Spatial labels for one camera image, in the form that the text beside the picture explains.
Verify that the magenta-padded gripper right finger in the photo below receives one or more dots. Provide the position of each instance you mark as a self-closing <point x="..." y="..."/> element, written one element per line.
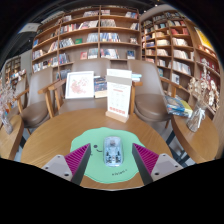
<point x="166" y="166"/>

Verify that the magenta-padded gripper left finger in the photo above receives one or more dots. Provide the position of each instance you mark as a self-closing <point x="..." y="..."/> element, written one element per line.
<point x="55" y="166"/>

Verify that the transparent computer mouse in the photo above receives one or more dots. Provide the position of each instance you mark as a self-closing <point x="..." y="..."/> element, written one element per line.
<point x="113" y="151"/>

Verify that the green smiley mouse pad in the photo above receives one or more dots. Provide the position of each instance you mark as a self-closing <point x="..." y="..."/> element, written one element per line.
<point x="100" y="166"/>

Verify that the round wooden side table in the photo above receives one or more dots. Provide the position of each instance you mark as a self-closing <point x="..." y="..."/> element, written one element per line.
<point x="195" y="143"/>
<point x="10" y="141"/>

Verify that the glass vase with dried flowers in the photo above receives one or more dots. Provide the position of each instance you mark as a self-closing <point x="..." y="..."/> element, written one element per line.
<point x="196" y="120"/>
<point x="6" y="125"/>

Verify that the stack of colourful books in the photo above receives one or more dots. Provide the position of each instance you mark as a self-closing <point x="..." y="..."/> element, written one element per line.
<point x="178" y="106"/>

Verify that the white sign on wooden stand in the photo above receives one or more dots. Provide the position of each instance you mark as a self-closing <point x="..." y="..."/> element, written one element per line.
<point x="118" y="96"/>

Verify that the white framed floral picture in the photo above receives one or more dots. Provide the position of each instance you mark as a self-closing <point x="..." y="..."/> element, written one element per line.
<point x="80" y="85"/>

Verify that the dark cover book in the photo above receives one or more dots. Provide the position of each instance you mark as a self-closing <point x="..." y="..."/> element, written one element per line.
<point x="100" y="86"/>

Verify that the light blue book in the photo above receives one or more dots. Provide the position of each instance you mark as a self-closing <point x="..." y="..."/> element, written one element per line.
<point x="136" y="77"/>

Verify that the distant wooden bookshelf unit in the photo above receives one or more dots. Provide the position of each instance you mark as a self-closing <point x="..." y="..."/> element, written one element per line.
<point x="15" y="71"/>

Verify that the angled wooden bookshelf unit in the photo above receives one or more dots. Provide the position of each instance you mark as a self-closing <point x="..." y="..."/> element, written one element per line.
<point x="180" y="50"/>

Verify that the wide wooden bookshelf unit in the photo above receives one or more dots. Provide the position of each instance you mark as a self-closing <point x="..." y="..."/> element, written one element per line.
<point x="85" y="36"/>

